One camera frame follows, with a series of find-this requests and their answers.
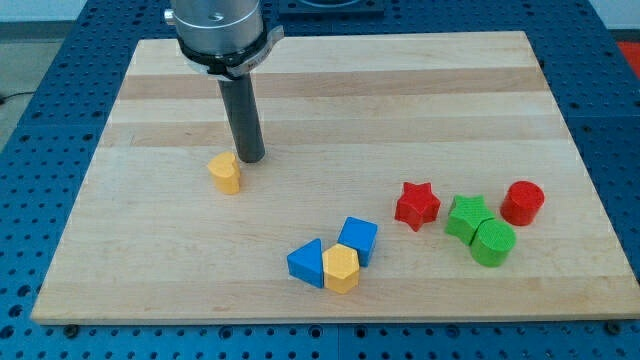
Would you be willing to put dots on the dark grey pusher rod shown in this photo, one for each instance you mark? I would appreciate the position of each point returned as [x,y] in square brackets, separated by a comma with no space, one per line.
[240,106]

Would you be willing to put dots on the yellow heart block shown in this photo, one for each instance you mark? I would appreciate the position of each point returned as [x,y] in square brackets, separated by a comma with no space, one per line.
[225,172]

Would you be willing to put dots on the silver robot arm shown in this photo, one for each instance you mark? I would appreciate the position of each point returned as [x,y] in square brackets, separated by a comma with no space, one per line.
[228,39]

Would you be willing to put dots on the blue triangle block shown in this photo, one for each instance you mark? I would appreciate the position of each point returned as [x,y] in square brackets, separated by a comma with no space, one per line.
[306,263]

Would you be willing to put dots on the blue cube block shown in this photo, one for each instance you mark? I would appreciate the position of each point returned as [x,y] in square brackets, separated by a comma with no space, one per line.
[359,235]

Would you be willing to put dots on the wooden board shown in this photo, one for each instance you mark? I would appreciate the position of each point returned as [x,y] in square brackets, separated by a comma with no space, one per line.
[346,121]

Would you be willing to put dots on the yellow hexagon block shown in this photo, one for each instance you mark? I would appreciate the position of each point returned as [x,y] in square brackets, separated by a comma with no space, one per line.
[341,268]

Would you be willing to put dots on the red star block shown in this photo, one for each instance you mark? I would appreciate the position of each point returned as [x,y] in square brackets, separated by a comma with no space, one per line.
[417,205]

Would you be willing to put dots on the green star block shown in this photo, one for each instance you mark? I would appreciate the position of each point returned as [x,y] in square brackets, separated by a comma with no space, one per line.
[465,216]

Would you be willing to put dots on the green cylinder block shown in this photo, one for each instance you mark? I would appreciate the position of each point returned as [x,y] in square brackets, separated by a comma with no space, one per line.
[493,242]

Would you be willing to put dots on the red cylinder block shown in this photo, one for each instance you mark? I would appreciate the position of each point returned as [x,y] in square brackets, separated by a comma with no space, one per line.
[522,202]

